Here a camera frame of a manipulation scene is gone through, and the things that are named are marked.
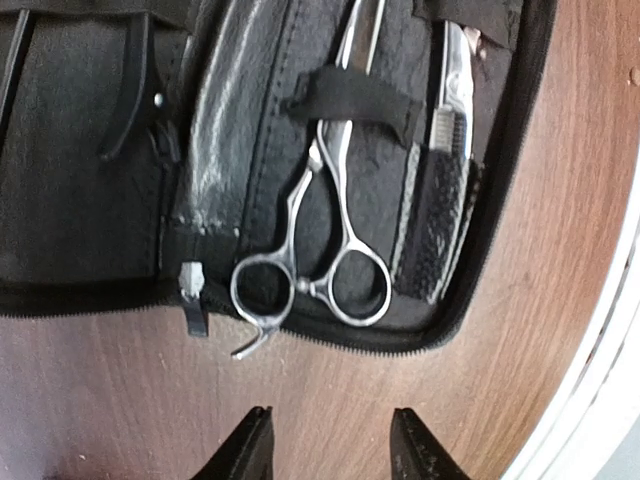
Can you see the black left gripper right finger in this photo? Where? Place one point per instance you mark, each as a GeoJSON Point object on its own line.
{"type": "Point", "coordinates": [416, 453]}

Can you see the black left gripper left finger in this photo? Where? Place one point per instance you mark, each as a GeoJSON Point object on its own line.
{"type": "Point", "coordinates": [247, 453]}

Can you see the black zip tool case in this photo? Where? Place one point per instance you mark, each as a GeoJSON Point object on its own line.
{"type": "Point", "coordinates": [268, 160]}

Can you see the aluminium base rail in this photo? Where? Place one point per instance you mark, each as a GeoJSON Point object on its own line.
{"type": "Point", "coordinates": [597, 402]}

